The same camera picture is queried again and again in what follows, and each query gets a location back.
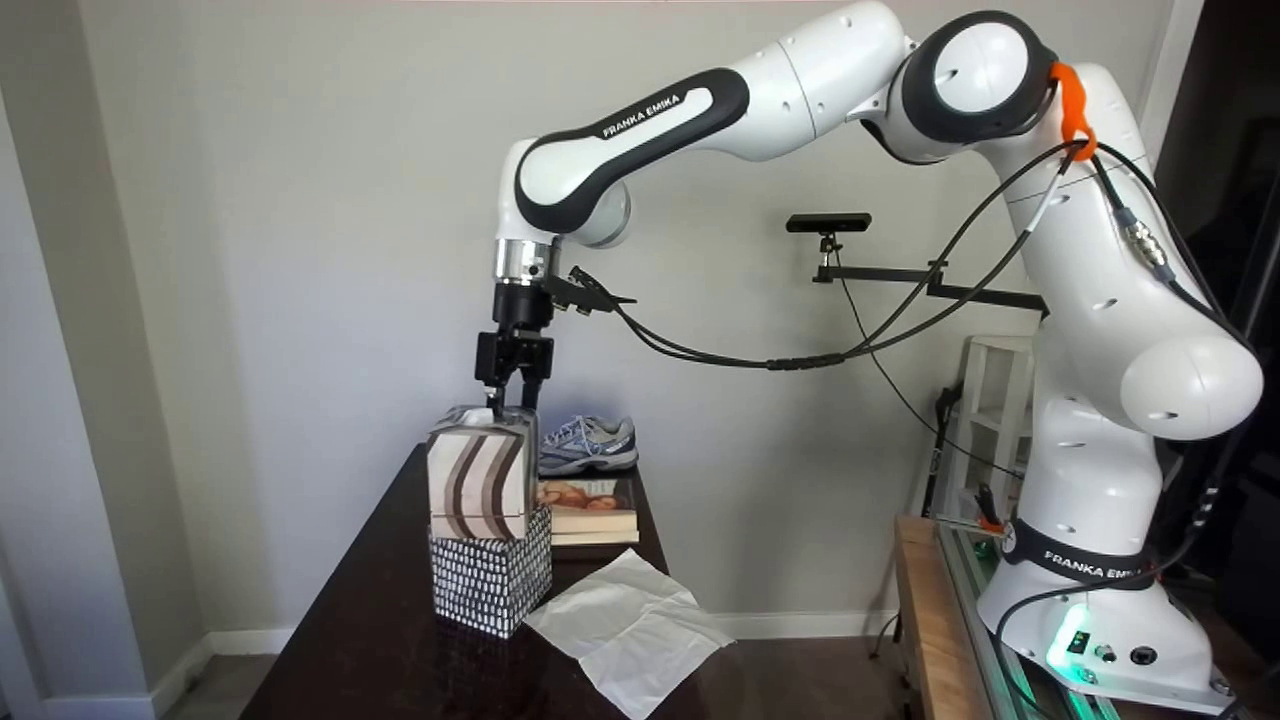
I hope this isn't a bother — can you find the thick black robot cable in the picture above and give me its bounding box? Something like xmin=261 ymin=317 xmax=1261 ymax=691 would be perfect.
xmin=604 ymin=141 xmax=1090 ymax=375

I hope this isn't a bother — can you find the orange cable strap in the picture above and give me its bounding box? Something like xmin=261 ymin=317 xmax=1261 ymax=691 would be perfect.
xmin=1049 ymin=58 xmax=1103 ymax=166

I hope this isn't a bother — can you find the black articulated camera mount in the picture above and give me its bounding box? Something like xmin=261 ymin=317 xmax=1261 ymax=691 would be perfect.
xmin=813 ymin=230 xmax=1056 ymax=318

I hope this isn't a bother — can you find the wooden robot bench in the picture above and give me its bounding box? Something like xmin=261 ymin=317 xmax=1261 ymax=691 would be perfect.
xmin=890 ymin=517 xmax=995 ymax=720

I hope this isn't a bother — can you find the black stereo camera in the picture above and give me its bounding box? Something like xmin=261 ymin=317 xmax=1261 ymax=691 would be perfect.
xmin=783 ymin=209 xmax=877 ymax=240

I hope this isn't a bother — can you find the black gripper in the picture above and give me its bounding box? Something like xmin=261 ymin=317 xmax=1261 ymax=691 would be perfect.
xmin=472 ymin=281 xmax=561 ymax=419

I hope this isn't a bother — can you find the dark brown wooden table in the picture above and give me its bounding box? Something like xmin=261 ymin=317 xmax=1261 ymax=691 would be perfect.
xmin=235 ymin=439 xmax=922 ymax=720

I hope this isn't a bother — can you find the dotted blue white tissue box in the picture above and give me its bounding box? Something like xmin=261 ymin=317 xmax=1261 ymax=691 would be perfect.
xmin=425 ymin=512 xmax=554 ymax=645

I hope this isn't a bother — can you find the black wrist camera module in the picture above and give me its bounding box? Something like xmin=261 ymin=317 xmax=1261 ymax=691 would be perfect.
xmin=546 ymin=267 xmax=638 ymax=318

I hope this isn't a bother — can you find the thin black camera cable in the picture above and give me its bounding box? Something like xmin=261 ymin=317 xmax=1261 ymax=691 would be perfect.
xmin=835 ymin=275 xmax=1030 ymax=485

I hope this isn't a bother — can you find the white shelf unit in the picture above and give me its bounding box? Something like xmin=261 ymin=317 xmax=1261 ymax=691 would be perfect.
xmin=933 ymin=333 xmax=1049 ymax=530

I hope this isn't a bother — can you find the wavy striped tissue box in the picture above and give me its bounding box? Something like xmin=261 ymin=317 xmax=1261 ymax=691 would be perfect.
xmin=425 ymin=405 xmax=542 ymax=553

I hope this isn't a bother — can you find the white paper sheet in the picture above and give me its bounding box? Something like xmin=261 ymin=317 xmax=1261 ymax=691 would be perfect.
xmin=518 ymin=548 xmax=736 ymax=720

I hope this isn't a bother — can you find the paperback book with portrait cover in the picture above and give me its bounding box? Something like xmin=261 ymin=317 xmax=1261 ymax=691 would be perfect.
xmin=530 ymin=473 xmax=645 ymax=529

